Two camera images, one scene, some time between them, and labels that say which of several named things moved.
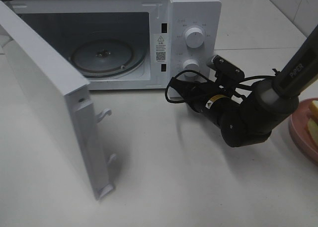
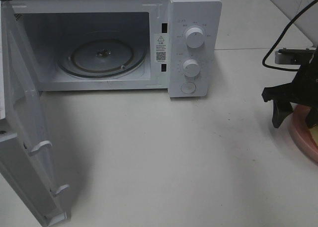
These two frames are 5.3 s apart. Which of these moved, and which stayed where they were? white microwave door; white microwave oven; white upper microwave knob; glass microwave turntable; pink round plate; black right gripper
Moved: black right gripper; white microwave door
Stayed: pink round plate; white upper microwave knob; glass microwave turntable; white microwave oven
